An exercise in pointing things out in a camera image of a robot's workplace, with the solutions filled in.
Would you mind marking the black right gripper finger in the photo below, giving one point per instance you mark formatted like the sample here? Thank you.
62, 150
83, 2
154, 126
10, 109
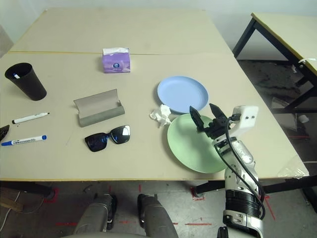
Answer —
217, 112
197, 119

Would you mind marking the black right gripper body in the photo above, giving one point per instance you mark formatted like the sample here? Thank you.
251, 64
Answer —
218, 127

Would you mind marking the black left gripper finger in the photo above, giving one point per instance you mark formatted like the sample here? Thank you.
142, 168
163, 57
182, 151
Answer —
4, 132

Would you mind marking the green plate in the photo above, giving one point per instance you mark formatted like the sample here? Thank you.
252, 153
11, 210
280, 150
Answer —
188, 148

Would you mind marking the white tissue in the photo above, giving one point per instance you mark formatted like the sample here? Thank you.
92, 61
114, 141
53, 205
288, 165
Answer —
161, 115

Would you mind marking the black sunglasses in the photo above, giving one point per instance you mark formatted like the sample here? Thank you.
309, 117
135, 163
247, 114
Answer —
119, 134

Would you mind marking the grey glasses case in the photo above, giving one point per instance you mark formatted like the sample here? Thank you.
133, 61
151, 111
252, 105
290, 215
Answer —
99, 109

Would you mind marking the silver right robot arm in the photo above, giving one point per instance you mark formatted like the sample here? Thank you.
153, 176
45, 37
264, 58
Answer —
240, 198

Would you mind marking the white marker blue cap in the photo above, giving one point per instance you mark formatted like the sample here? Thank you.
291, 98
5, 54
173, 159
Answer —
24, 140

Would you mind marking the white marker black tip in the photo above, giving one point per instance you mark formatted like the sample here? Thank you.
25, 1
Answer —
27, 118

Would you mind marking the black plastic cup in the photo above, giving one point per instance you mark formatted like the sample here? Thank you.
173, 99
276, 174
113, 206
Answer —
29, 84

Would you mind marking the black table leg beam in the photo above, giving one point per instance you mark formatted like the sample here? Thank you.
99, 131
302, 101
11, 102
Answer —
284, 184
24, 188

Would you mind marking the wooden block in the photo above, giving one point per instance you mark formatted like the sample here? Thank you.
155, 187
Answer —
11, 203

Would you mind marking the clear plastic film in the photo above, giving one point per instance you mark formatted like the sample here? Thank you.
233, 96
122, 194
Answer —
292, 169

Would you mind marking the purple tissue pack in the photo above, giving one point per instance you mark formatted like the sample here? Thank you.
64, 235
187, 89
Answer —
116, 64

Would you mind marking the grey robot right leg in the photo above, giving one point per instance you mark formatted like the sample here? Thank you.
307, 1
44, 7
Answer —
156, 218

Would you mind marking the grey robot leg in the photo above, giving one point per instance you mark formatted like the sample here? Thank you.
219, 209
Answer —
94, 215
156, 218

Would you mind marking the grey robot left leg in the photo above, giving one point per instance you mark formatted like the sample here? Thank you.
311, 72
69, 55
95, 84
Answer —
94, 215

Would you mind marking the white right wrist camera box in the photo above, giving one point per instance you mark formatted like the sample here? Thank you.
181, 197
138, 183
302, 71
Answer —
247, 117

